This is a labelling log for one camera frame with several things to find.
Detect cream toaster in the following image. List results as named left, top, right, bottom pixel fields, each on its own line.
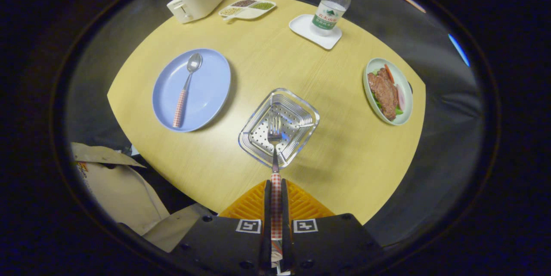
left=167, top=0, right=225, bottom=24

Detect clear water bottle green cap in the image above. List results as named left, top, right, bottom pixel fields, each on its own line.
left=311, top=0, right=353, bottom=37

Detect white divided dish of beans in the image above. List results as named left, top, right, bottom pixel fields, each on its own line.
left=218, top=0, right=277, bottom=22

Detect beige cardboard box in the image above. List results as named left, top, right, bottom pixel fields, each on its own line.
left=71, top=142, right=211, bottom=253

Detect spoon with checkered handle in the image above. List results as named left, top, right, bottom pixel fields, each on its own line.
left=173, top=53, right=203, bottom=128

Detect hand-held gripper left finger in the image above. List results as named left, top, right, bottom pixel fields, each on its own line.
left=170, top=179, right=272, bottom=276

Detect metal perforated basket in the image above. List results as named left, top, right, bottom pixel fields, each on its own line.
left=238, top=88, right=320, bottom=170

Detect white square coaster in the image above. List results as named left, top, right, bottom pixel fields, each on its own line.
left=289, top=14, right=343, bottom=50

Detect brown meat slices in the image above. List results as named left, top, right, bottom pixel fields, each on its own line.
left=367, top=68, right=399, bottom=121

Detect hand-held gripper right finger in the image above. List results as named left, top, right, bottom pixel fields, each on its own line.
left=281, top=178, right=384, bottom=276

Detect fork with checkered handle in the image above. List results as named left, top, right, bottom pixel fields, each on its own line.
left=267, top=116, right=284, bottom=274

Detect pale green oval plate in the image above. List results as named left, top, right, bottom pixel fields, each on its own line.
left=363, top=57, right=414, bottom=126

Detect blue plate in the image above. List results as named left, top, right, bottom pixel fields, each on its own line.
left=152, top=48, right=232, bottom=133

